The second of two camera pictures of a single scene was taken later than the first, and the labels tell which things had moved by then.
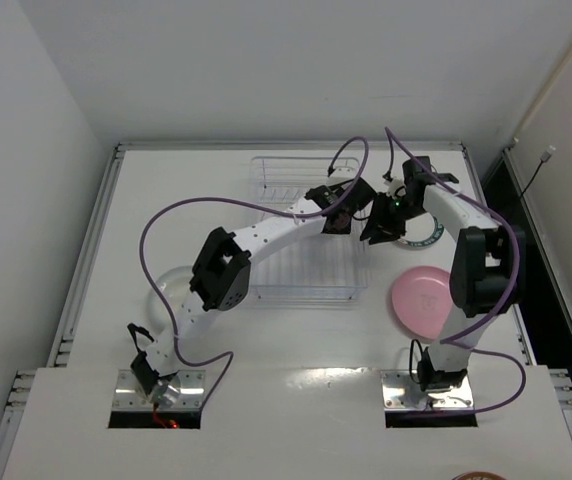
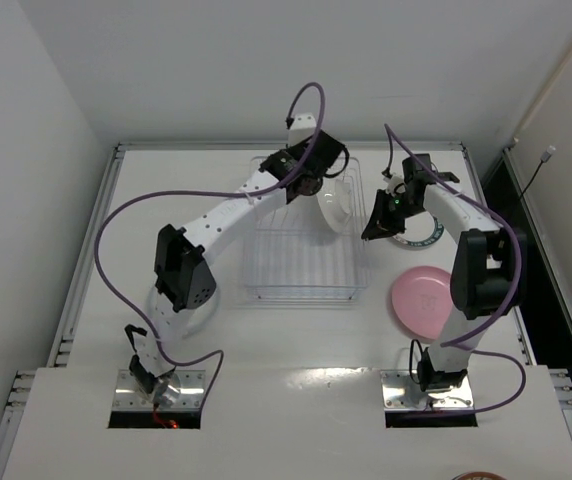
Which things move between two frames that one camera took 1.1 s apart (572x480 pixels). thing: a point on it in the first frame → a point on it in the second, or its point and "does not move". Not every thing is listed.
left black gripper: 341,218 → 327,151
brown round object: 480,475 does not move
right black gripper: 383,226 does not move
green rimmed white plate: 422,230 does not move
